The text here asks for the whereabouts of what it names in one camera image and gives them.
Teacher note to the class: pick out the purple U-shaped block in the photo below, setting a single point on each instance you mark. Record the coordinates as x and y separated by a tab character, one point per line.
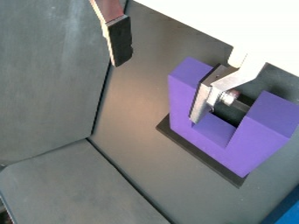
201	137

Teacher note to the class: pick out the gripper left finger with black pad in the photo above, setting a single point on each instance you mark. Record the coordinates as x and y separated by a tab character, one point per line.
114	23

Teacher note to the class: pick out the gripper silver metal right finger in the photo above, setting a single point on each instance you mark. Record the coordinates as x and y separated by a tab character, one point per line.
216	85

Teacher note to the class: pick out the blue U-shaped block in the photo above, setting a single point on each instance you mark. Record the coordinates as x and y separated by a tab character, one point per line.
285	212

